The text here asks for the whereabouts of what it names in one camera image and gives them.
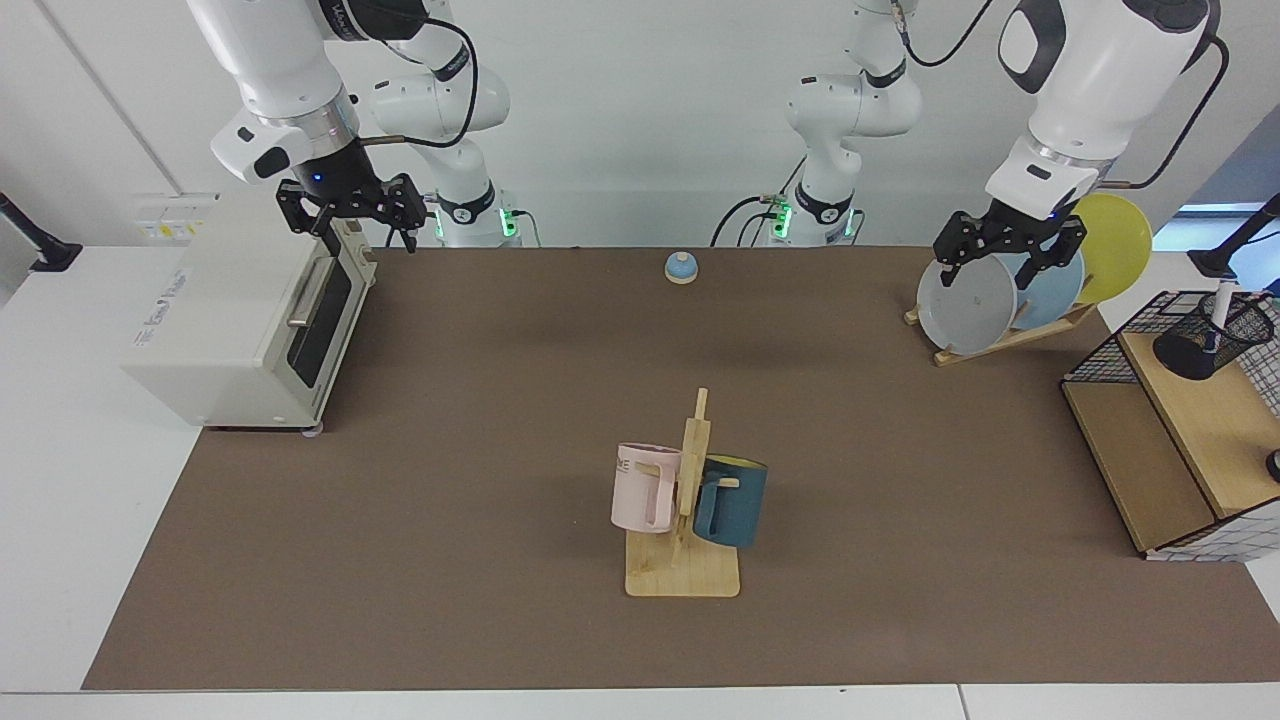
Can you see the white wall socket box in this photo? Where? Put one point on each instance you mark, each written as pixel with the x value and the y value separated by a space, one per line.
pixel 175 215

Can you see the teal cup yellow inside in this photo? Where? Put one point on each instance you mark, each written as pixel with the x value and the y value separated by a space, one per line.
pixel 740 510

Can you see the grey plate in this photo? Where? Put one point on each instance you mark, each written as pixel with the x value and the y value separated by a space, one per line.
pixel 970 320

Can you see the small blue round thing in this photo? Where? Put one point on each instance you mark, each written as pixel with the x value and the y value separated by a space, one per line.
pixel 681 266

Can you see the pink cup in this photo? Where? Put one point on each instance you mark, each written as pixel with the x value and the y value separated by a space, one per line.
pixel 635 500

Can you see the blue and white marker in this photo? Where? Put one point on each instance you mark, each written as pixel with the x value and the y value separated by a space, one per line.
pixel 1222 300

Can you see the light blue plate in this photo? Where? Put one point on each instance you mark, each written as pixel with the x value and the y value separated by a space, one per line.
pixel 1060 295

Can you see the wooden cup stand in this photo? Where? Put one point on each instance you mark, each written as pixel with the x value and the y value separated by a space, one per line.
pixel 685 578

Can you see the yellow plate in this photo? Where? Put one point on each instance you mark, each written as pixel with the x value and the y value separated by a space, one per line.
pixel 1120 250

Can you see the wooden plate rack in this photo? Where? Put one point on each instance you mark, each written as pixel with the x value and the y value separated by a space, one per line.
pixel 1000 343

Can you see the pale toaster oven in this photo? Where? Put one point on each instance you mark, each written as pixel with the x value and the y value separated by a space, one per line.
pixel 220 320

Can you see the brown table cloth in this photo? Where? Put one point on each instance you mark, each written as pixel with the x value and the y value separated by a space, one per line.
pixel 400 550

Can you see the black mesh pen holder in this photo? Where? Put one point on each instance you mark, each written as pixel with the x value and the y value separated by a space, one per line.
pixel 1185 355

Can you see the small black round thing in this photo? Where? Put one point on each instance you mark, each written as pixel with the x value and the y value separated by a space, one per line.
pixel 1275 466

